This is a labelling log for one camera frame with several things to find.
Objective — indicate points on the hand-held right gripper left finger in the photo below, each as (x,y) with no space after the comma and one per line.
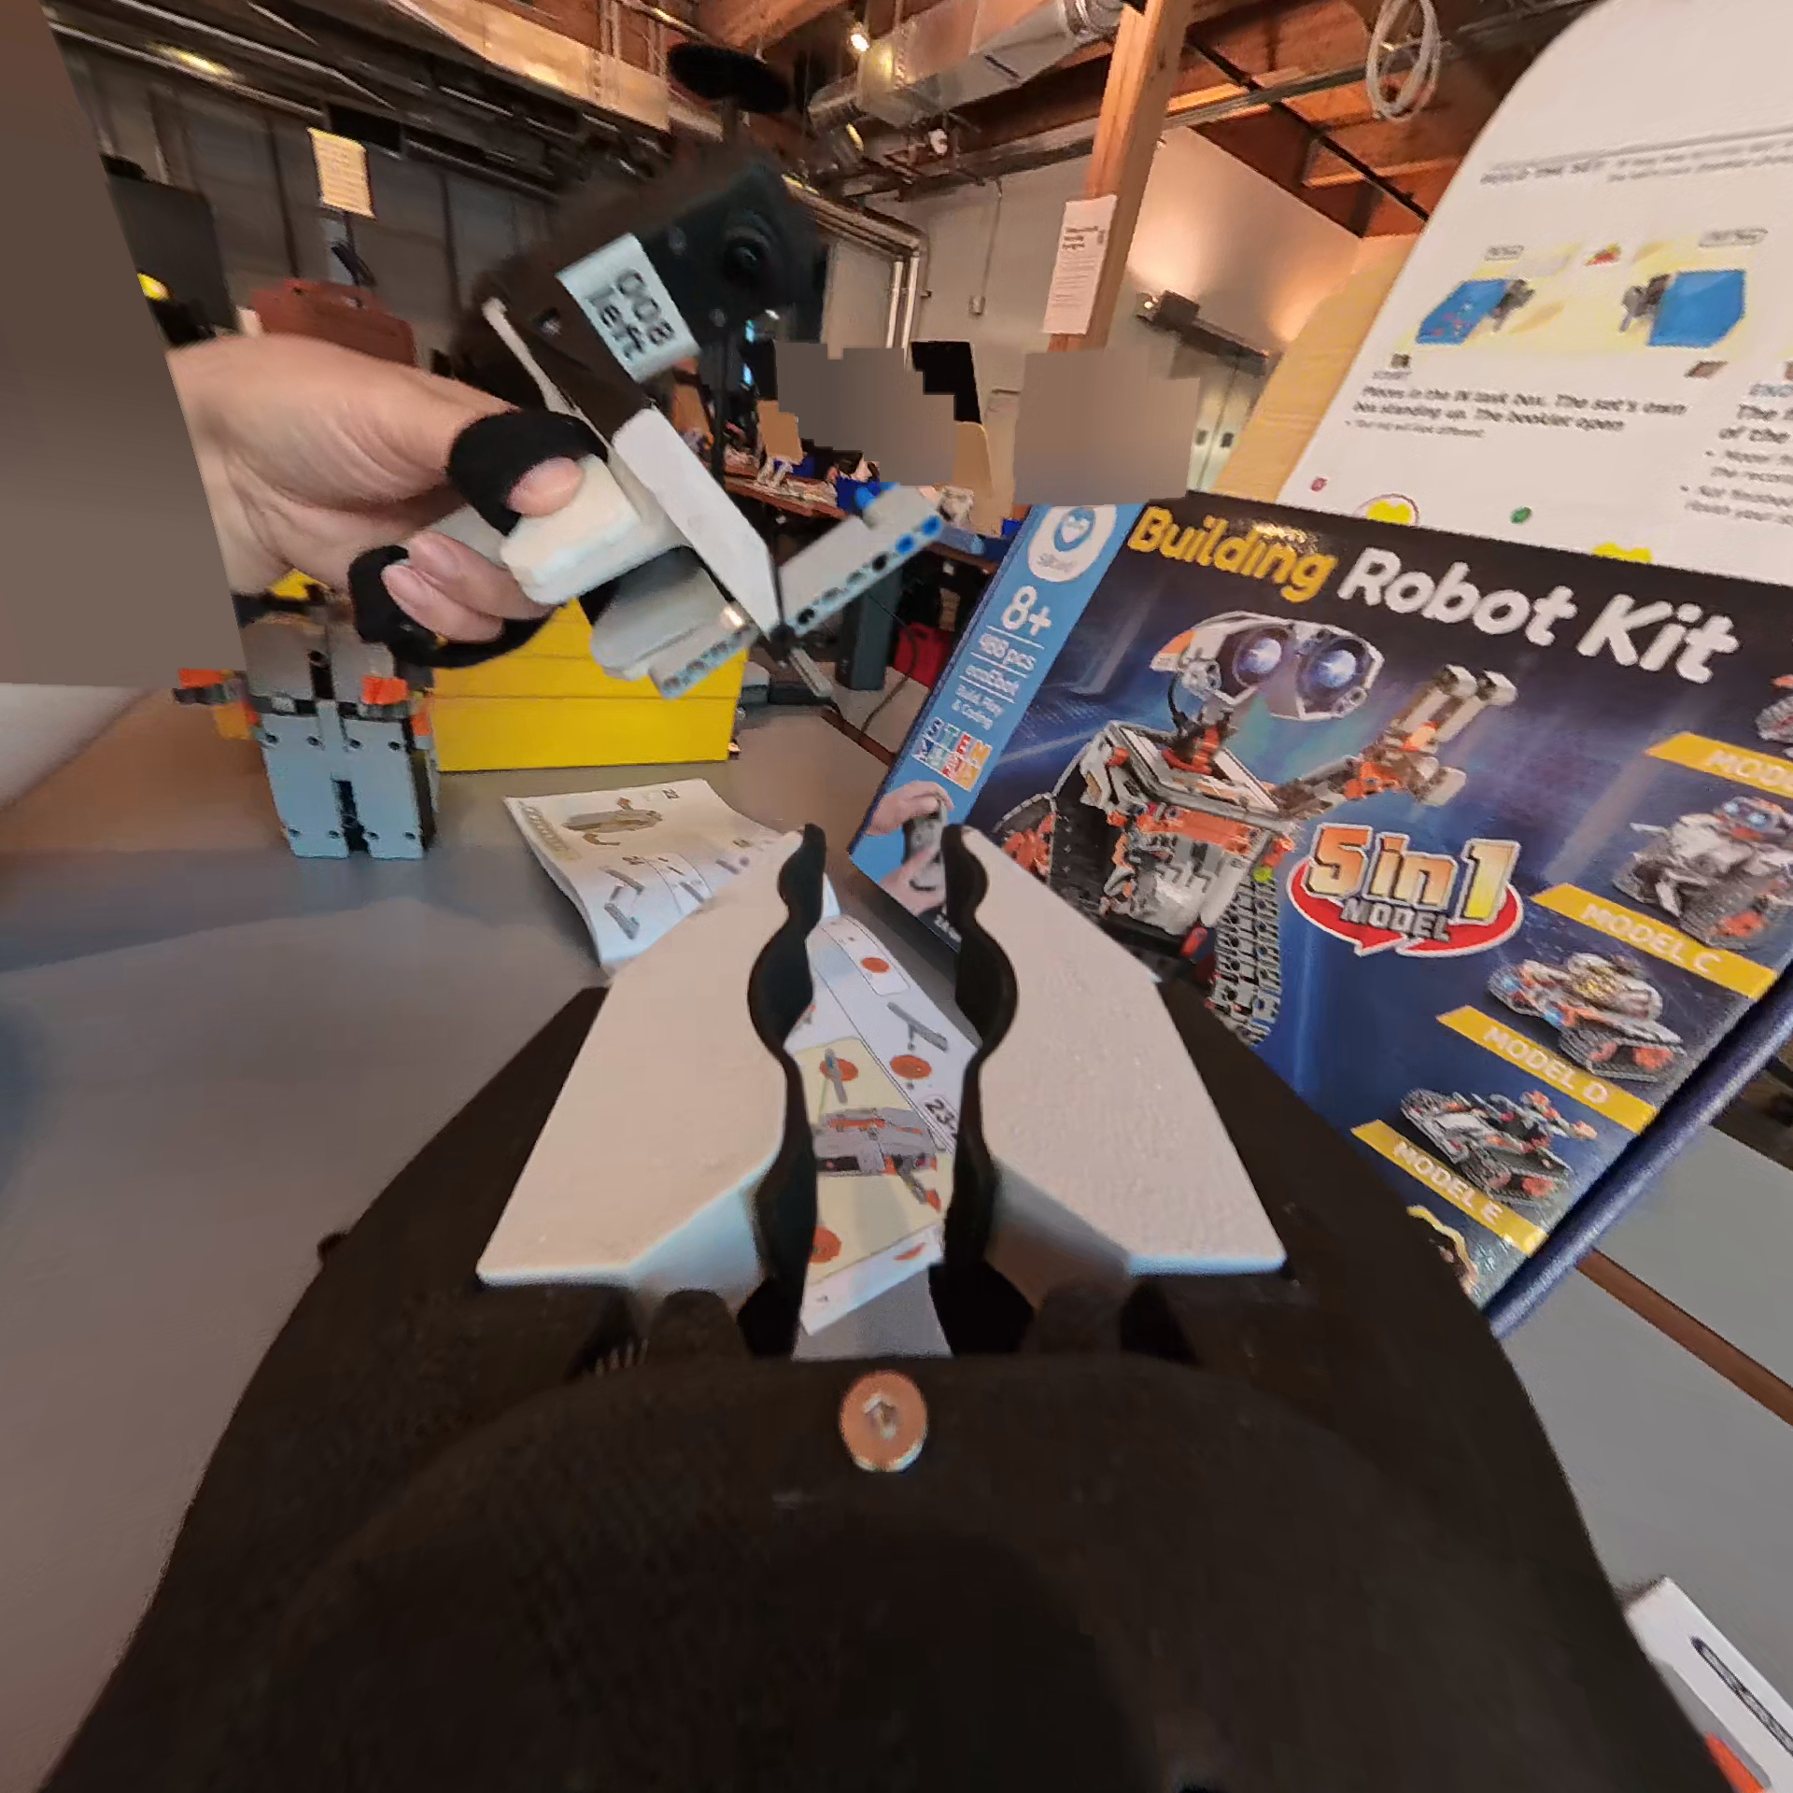
(645,1122)

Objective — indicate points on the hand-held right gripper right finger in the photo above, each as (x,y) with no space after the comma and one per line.
(1107,1122)

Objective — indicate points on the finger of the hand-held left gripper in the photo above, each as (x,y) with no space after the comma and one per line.
(658,630)
(700,519)

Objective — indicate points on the grey perforated toy beam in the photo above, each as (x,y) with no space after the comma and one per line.
(869,548)

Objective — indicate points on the grey desk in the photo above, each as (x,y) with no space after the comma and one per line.
(280,1051)

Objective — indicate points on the person's left hand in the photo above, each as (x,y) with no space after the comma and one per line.
(322,448)

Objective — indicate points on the yellow plastic bin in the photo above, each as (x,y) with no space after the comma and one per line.
(560,701)

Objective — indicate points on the open instruction booklet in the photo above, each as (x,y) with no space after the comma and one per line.
(629,855)

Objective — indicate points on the grey toy robot assembly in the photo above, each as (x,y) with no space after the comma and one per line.
(345,756)

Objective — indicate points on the white paper sign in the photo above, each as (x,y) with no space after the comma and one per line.
(1079,266)
(339,171)

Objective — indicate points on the dark blue toy kit box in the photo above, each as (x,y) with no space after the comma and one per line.
(1400,842)

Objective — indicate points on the white instruction board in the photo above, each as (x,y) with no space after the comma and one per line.
(1570,350)

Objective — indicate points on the silver air duct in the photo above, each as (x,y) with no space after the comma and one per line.
(909,62)

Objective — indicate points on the wooden post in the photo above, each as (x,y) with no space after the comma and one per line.
(1133,140)

